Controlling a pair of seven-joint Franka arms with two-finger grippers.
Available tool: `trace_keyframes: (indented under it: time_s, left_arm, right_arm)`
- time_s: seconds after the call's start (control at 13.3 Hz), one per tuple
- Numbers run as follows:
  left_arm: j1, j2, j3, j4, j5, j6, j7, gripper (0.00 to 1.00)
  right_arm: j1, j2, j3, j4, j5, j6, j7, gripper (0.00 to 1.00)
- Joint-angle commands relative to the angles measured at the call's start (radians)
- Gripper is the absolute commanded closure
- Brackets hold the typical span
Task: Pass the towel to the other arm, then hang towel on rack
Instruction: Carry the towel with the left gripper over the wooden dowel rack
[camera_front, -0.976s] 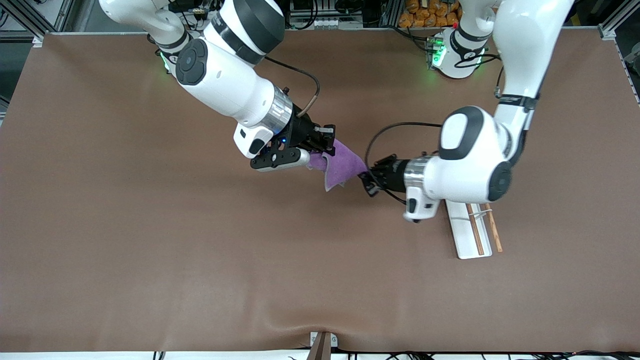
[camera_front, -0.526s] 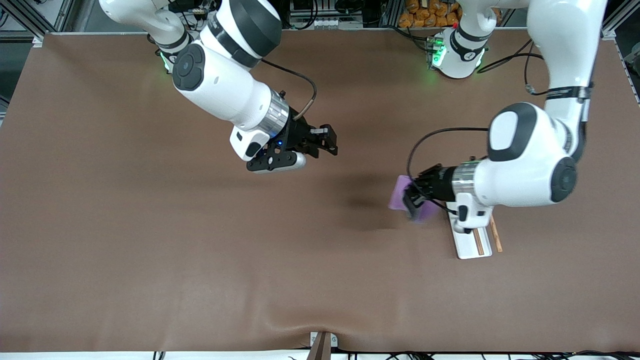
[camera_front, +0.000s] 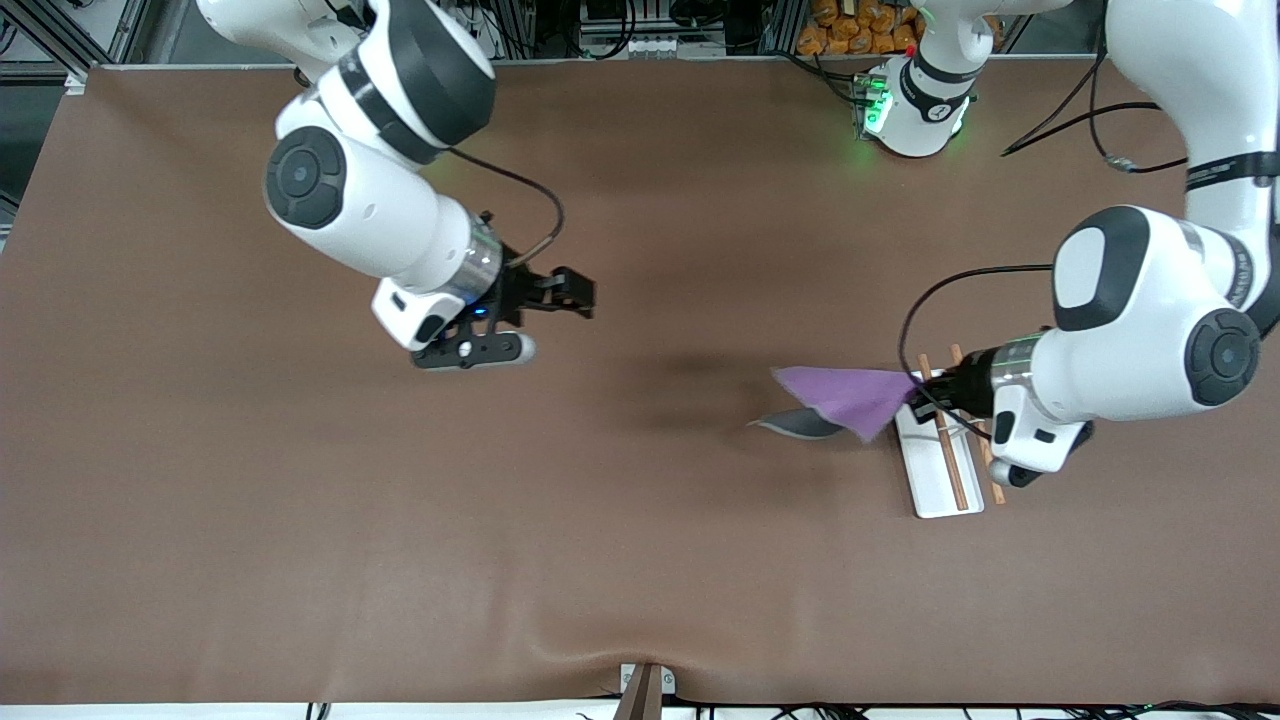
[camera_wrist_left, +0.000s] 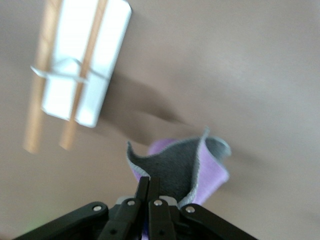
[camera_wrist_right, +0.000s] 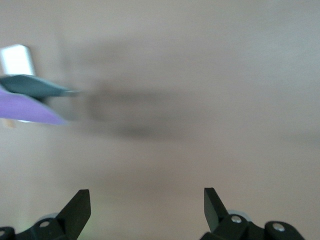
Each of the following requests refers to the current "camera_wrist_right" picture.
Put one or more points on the brown table cover mat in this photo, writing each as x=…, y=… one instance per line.
x=200, y=62

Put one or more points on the purple microfibre towel grey edge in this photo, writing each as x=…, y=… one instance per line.
x=22, y=110

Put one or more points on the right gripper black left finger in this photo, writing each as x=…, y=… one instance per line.
x=75, y=215

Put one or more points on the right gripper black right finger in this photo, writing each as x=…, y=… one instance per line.
x=217, y=220

